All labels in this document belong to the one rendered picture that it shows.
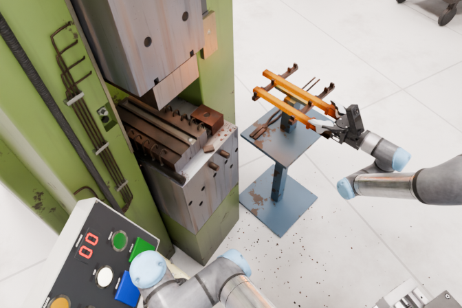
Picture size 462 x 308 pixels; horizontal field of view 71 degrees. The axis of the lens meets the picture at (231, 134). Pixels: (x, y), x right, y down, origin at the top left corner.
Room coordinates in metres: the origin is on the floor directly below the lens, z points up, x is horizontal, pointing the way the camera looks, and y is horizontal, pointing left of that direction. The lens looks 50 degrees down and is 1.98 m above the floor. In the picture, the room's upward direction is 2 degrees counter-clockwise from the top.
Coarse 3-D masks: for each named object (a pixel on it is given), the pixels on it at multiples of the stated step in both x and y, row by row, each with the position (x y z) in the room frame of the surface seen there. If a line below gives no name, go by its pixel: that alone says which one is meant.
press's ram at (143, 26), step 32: (96, 0) 0.70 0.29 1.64; (128, 0) 0.71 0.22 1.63; (160, 0) 0.79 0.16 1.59; (192, 0) 0.88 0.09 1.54; (96, 32) 0.73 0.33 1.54; (128, 32) 0.69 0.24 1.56; (160, 32) 0.77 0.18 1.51; (192, 32) 0.87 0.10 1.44; (128, 64) 0.67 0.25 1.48; (160, 64) 0.75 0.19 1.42
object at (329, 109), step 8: (264, 72) 1.20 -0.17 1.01; (272, 72) 1.20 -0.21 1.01; (280, 80) 1.14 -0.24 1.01; (288, 88) 1.09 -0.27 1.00; (296, 88) 1.08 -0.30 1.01; (304, 96) 1.03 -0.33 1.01; (312, 96) 1.02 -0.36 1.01; (320, 104) 0.97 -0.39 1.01; (328, 104) 0.97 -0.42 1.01; (328, 112) 0.94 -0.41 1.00
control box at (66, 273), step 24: (72, 216) 0.42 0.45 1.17; (96, 216) 0.41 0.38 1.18; (120, 216) 0.44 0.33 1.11; (72, 240) 0.34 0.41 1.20; (144, 240) 0.41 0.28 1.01; (48, 264) 0.29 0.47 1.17; (72, 264) 0.28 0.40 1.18; (96, 264) 0.30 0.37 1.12; (120, 264) 0.32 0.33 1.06; (48, 288) 0.22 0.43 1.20; (72, 288) 0.23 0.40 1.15; (96, 288) 0.25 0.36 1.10
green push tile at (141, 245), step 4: (140, 240) 0.40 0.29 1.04; (136, 244) 0.38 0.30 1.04; (140, 244) 0.39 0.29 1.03; (144, 244) 0.39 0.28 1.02; (148, 244) 0.40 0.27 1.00; (136, 248) 0.37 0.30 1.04; (140, 248) 0.38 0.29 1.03; (144, 248) 0.38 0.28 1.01; (148, 248) 0.38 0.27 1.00; (152, 248) 0.39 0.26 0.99; (132, 252) 0.36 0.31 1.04; (136, 252) 0.36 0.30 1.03; (140, 252) 0.36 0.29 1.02; (132, 256) 0.35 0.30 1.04; (132, 260) 0.34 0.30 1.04
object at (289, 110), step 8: (256, 88) 1.09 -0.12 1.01; (264, 96) 1.04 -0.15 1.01; (272, 96) 1.03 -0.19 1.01; (280, 104) 0.98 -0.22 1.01; (288, 104) 0.98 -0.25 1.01; (288, 112) 0.94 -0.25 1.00; (296, 112) 0.93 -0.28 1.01; (304, 120) 0.88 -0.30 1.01; (312, 128) 0.86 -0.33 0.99; (328, 136) 0.81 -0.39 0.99
